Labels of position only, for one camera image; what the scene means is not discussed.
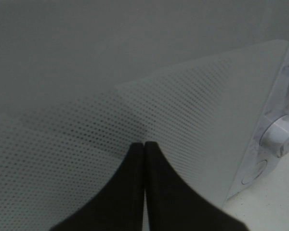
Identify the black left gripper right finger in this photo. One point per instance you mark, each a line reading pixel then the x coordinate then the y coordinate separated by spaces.
pixel 172 205

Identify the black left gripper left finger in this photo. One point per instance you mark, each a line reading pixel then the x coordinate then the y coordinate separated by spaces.
pixel 119 205

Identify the round door release button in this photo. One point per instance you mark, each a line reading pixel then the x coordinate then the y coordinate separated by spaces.
pixel 254 172

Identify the white timer knob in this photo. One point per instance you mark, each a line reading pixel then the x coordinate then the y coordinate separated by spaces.
pixel 276 137

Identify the white microwave door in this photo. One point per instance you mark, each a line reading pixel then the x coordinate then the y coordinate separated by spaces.
pixel 82 80

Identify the white microwave oven body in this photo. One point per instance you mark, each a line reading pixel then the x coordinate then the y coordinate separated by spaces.
pixel 276 107

